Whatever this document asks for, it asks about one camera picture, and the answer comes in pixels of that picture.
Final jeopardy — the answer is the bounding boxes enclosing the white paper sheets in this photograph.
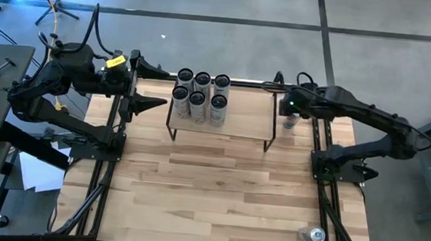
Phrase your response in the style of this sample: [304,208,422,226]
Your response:
[15,137,73,196]

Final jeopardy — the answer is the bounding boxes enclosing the wooden shelf with black frame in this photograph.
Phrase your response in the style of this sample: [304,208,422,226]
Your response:
[164,78,280,154]

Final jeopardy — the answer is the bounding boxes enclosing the black desk beam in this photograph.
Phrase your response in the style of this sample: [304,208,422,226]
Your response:
[0,120,74,171]

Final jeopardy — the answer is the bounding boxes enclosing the black metal table frame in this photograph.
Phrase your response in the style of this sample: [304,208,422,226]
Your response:
[50,64,386,241]

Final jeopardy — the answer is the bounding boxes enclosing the white can with black top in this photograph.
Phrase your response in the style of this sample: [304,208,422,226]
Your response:
[208,93,229,129]
[170,84,192,119]
[193,70,213,97]
[186,89,208,125]
[212,73,232,99]
[175,66,196,93]

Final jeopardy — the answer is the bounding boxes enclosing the blue silver energy drink can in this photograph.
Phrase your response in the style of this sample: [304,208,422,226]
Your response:
[282,113,301,131]
[297,223,327,241]

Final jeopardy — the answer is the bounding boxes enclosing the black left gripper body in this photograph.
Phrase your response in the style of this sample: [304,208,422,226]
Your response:
[94,47,141,124]

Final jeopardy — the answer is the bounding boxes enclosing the grey metal cart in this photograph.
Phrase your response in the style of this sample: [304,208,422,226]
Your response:
[384,94,431,225]

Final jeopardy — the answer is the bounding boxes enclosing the yellow power cable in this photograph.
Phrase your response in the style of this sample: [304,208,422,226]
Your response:
[45,5,75,113]

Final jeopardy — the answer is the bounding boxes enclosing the yellow tag label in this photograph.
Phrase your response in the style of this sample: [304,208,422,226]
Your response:
[105,54,128,71]

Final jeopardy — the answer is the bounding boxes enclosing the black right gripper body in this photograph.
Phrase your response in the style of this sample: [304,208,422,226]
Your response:
[278,83,334,121]

